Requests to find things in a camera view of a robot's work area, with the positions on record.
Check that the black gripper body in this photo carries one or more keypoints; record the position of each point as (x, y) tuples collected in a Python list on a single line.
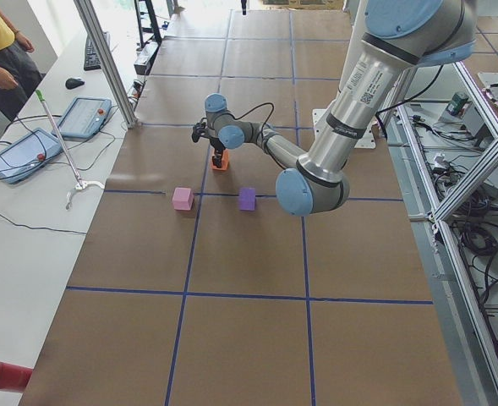
[(217, 149)]

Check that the orange foam block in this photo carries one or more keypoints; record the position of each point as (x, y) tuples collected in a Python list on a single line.
[(225, 162)]

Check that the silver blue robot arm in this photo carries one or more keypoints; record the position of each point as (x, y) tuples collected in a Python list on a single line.
[(398, 35)]

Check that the blue tape line lengthwise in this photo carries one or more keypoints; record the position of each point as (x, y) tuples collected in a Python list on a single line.
[(185, 291)]

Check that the blue tape line crosswise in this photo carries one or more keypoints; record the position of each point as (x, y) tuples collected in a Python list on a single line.
[(249, 296)]

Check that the purple foam block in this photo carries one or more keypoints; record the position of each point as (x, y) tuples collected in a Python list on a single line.
[(247, 199)]

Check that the pink foam block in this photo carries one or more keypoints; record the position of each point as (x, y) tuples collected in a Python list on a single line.
[(182, 199)]

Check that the far blue teach pendant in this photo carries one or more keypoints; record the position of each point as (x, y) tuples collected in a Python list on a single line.
[(84, 117)]

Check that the blue teach pendant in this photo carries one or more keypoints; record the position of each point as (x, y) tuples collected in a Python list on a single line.
[(26, 155), (84, 117)]

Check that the brown paper table cover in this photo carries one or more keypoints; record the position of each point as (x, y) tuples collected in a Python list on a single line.
[(116, 349)]

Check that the reacher grabber stick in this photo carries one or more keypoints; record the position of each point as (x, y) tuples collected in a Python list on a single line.
[(81, 184)]

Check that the black keyboard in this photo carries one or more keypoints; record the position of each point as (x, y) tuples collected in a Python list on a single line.
[(91, 58)]

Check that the black computer mouse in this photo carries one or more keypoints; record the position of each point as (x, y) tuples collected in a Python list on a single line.
[(73, 83)]

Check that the near blue teach pendant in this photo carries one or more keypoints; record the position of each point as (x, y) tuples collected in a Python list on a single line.
[(26, 155)]

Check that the person in yellow shirt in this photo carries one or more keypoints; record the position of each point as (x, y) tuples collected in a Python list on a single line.
[(19, 75)]

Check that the green box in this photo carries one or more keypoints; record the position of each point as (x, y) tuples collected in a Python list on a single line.
[(457, 103)]

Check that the red cylinder object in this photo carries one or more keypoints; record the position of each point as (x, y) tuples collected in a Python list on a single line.
[(14, 378)]

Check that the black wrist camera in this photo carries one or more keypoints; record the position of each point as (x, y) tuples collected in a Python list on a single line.
[(199, 131)]

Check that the aluminium frame post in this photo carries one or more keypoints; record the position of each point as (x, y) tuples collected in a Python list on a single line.
[(93, 28)]

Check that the aluminium side rail frame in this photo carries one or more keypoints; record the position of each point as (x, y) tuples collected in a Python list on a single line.
[(442, 210)]

